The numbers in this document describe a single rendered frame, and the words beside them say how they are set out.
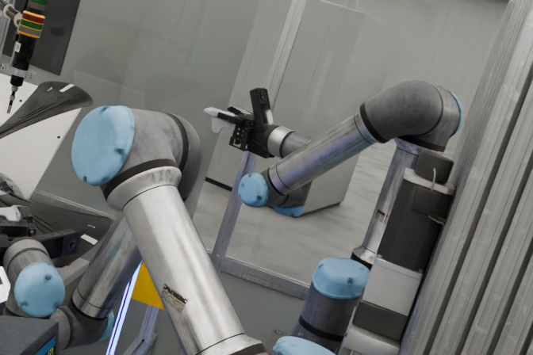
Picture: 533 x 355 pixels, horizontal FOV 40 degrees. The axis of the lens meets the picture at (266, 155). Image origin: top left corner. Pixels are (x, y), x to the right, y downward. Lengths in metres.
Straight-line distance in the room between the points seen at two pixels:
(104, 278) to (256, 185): 0.48
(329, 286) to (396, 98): 0.41
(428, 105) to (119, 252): 0.68
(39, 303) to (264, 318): 1.16
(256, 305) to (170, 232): 1.28
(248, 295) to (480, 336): 1.17
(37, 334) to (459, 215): 0.63
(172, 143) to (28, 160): 0.86
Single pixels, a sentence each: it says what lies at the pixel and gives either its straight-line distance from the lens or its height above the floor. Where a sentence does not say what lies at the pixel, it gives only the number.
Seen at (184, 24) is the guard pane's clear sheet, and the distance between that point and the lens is 2.22.
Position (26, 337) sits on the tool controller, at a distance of 0.95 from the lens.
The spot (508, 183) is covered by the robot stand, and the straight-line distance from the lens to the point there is 1.17.
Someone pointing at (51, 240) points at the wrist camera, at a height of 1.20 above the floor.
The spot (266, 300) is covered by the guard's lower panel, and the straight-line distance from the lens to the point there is 2.27.
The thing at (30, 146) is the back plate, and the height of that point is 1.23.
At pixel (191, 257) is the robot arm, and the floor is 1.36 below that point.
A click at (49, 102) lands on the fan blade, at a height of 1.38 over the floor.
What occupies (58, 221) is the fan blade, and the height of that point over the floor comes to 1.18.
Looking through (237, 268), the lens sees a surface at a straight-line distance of 2.25.
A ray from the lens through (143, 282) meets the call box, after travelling 1.80.
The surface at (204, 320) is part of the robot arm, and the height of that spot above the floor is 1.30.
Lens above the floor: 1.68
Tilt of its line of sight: 9 degrees down
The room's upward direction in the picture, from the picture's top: 18 degrees clockwise
